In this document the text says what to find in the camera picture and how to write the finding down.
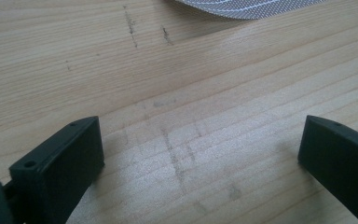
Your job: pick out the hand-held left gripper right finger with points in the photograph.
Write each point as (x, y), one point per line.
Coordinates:
(341, 161)

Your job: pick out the striped grey woven placemat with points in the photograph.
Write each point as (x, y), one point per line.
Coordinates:
(248, 7)

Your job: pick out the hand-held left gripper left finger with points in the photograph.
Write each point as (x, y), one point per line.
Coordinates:
(59, 174)

